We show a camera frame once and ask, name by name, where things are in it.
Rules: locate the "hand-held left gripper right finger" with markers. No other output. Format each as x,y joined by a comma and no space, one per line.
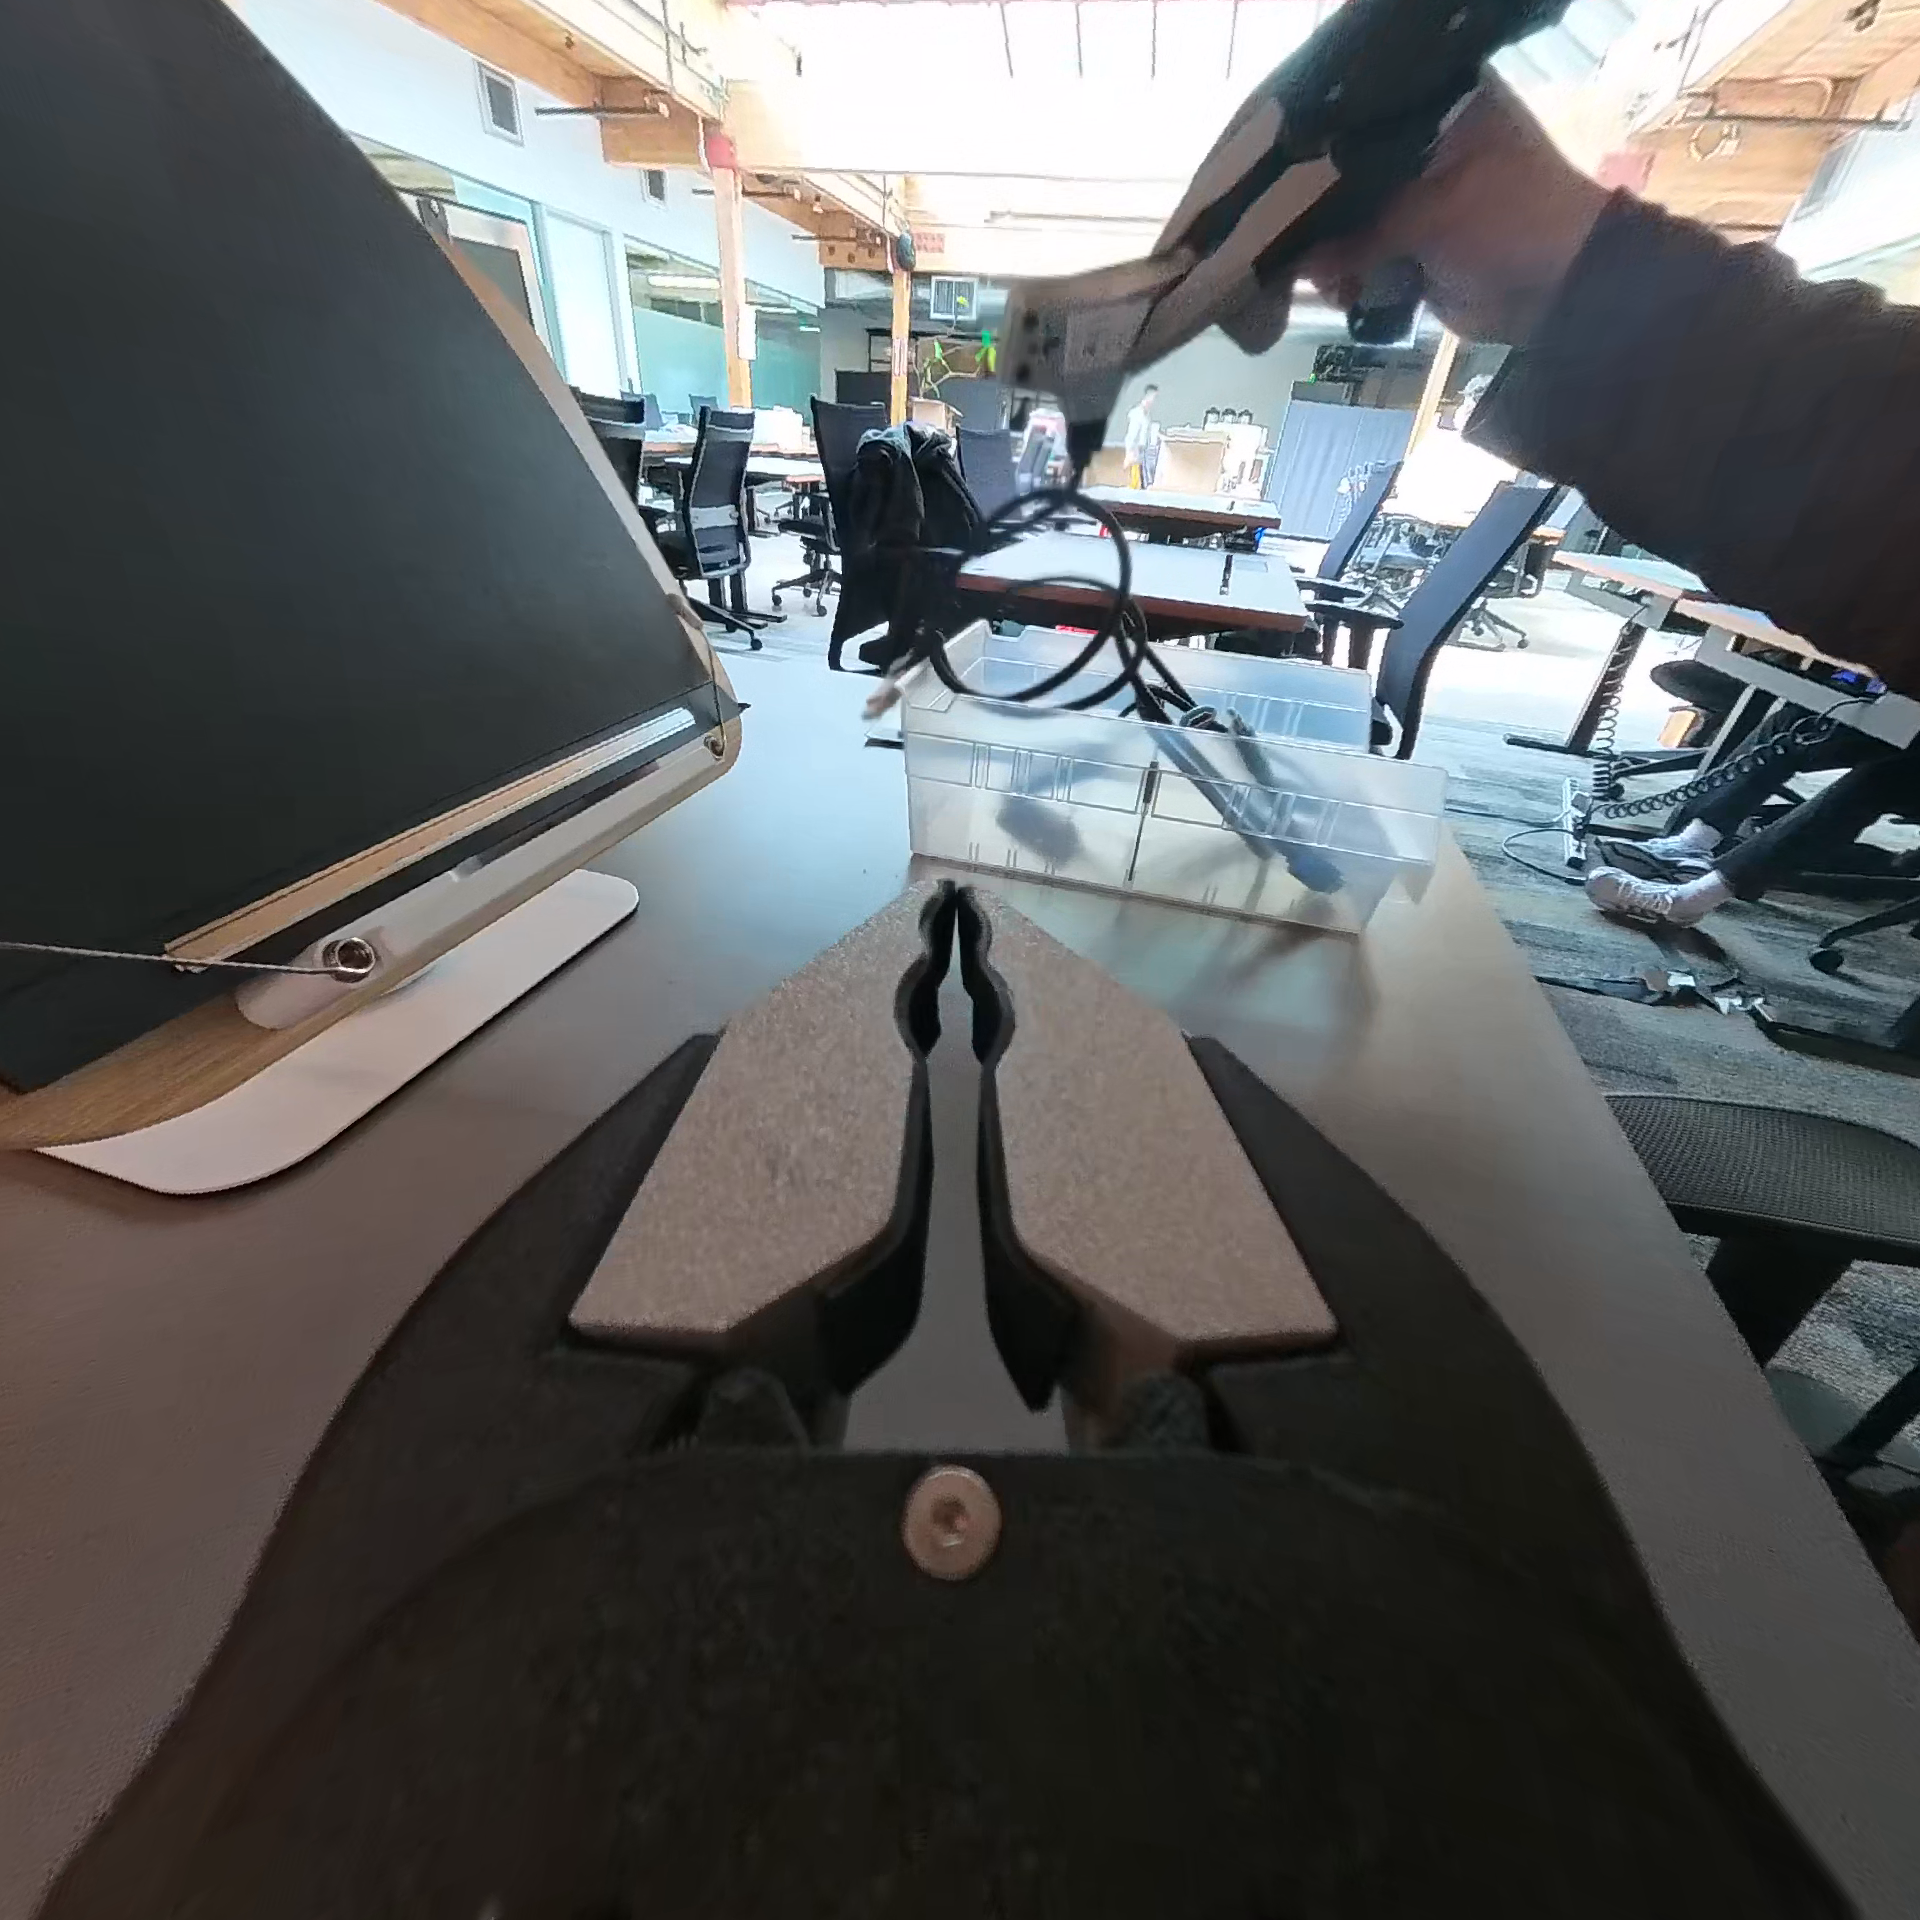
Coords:
1155,1185

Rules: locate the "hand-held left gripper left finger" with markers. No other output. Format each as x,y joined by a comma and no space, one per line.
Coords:
767,1185

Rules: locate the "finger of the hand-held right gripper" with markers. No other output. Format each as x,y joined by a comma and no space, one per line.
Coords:
1244,197
1229,307

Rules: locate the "clear plastic bin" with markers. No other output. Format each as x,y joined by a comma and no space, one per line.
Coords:
1096,780

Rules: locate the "person's right forearm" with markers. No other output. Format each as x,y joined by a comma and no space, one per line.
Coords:
1727,420

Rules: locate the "person's right hand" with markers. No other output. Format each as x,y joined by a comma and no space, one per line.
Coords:
1499,211

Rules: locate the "white top desk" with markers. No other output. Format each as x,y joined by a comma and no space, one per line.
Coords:
1198,576

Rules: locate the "black chair with jacket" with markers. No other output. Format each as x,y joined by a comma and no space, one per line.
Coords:
901,511

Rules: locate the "steel security tether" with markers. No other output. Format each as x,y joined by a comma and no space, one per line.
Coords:
352,955

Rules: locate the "black monitor with white base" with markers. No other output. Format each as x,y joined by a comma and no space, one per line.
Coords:
299,526

